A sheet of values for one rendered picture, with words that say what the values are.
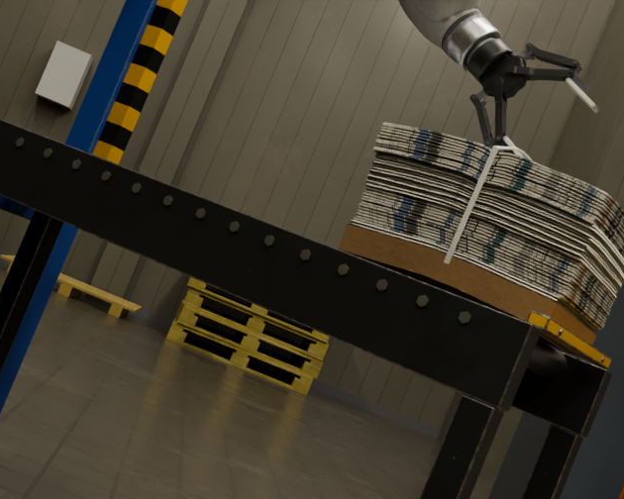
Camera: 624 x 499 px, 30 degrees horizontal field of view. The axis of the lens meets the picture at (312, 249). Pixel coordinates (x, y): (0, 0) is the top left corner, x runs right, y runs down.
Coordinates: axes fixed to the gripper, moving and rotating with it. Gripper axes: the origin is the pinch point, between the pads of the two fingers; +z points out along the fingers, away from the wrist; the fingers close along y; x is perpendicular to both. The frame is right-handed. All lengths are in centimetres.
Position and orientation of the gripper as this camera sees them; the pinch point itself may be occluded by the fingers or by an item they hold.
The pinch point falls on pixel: (560, 134)
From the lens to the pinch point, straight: 194.9
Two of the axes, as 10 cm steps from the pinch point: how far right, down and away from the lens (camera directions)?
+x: -4.3, -2.1, -8.8
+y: -7.2, 6.7, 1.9
